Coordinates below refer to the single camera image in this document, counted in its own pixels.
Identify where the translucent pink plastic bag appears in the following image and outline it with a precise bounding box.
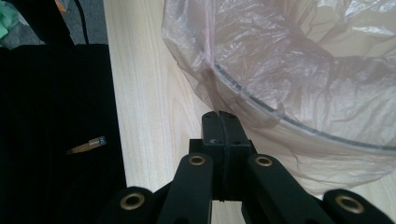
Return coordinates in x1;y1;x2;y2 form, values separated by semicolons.
161;0;396;198

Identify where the black cloth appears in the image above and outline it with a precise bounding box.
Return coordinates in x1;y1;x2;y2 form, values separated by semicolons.
0;43;128;224

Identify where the green cloth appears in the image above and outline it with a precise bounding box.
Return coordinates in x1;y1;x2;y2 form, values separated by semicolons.
0;0;21;41

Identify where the black stand leg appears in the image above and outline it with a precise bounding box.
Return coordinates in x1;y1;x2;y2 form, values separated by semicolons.
10;0;76;48

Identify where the thin black cable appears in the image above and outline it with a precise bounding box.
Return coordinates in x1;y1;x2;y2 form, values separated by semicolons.
73;0;91;45

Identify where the clear round container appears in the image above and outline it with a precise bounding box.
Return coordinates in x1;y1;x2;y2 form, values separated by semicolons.
204;0;396;156

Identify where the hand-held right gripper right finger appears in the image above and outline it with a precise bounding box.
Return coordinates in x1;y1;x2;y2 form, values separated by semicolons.
219;110;258;202

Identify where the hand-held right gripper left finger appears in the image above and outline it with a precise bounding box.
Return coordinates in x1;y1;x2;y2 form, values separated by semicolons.
189;110;226;202

